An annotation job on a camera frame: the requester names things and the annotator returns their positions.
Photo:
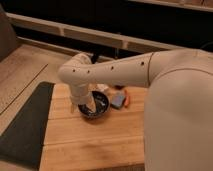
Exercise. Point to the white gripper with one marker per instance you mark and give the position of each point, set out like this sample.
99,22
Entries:
81,96

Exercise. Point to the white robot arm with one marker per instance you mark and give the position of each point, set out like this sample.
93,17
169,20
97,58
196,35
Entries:
178,111

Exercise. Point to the dark ceramic bowl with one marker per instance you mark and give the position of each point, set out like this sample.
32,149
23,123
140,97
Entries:
101,106

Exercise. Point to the white plastic bottle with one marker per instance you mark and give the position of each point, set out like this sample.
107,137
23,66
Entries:
103,87

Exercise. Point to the orange carrot toy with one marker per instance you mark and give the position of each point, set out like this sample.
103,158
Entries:
127,99

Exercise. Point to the dark floor mat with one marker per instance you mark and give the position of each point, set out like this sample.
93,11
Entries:
22,142

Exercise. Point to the long wooden shelf rail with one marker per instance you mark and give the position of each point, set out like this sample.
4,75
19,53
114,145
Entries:
89,35

